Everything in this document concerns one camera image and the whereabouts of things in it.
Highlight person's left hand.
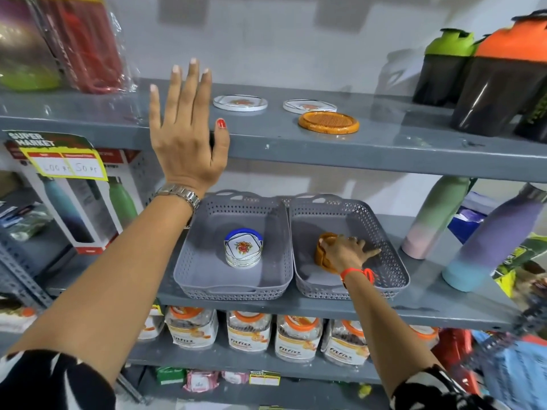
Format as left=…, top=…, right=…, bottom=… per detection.
left=149, top=58, right=231, bottom=198

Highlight person's right hand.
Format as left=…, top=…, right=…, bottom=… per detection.
left=318, top=235, right=382, bottom=274

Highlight stack of orange coasters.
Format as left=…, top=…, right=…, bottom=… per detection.
left=314, top=232, right=340, bottom=274

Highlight person's left forearm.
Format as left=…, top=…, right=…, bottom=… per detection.
left=9, top=188, right=201, bottom=387

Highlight person's right forearm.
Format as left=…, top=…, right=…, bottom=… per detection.
left=341, top=271, right=443, bottom=398

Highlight orange wristband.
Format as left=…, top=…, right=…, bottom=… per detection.
left=340, top=267, right=376, bottom=286

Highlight grey perforated plastic basket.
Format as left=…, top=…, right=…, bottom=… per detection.
left=174, top=190, right=295, bottom=301
left=289, top=193, right=411, bottom=300

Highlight silver wristwatch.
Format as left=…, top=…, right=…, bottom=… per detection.
left=153, top=183, right=201, bottom=212

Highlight green pink gradient bottle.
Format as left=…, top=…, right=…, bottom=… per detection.
left=401, top=176, right=472, bottom=260

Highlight red wrapped bottle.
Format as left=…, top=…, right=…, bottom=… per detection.
left=36, top=0, right=137, bottom=95

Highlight boxed green bottle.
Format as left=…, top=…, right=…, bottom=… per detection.
left=92, top=148, right=155, bottom=235

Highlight grey metal shelf unit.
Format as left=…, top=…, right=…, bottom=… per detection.
left=0, top=77, right=547, bottom=410

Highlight yellow price tag sign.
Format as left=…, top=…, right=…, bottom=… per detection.
left=4, top=130, right=109, bottom=182

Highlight orange round coaster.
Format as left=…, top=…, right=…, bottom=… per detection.
left=298, top=111, right=360, bottom=135

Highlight white floral coaster set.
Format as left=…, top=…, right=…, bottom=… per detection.
left=224, top=228, right=264, bottom=269

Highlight purple blue gradient bottle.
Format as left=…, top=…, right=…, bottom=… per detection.
left=441, top=183, right=547, bottom=293

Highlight row of orange-lid jars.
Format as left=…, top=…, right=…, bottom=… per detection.
left=139, top=304, right=440, bottom=367

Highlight boxed blue bottle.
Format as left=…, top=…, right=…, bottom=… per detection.
left=4, top=141, right=120, bottom=255

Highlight red packaged item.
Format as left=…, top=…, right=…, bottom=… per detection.
left=438, top=329, right=481, bottom=395

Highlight green purple wrapped container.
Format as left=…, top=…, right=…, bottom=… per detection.
left=0, top=0, right=62, bottom=91

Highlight yellow green packet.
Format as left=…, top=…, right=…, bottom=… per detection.
left=491, top=235, right=547, bottom=299

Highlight small yellow shelf label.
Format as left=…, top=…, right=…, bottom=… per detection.
left=249, top=370, right=281, bottom=387

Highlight black and white right sleeve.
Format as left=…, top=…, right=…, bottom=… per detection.
left=390, top=364, right=511, bottom=410

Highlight black and white sleeve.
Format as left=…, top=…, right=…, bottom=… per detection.
left=0, top=349, right=117, bottom=410
left=390, top=364, right=511, bottom=410

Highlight green lid shaker bottle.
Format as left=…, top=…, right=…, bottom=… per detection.
left=412, top=28, right=477, bottom=108

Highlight blue packaged goods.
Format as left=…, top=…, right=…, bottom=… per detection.
left=472, top=331, right=547, bottom=410

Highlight pink packet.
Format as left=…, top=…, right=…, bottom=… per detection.
left=184, top=370, right=220, bottom=393

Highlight orange lid shaker bottle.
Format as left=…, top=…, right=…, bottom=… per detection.
left=450, top=9, right=547, bottom=137

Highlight dark shaker bottle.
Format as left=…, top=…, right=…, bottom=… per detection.
left=513, top=87, right=547, bottom=144

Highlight black and white left sleeve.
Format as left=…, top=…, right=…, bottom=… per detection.
left=0, top=349, right=117, bottom=410

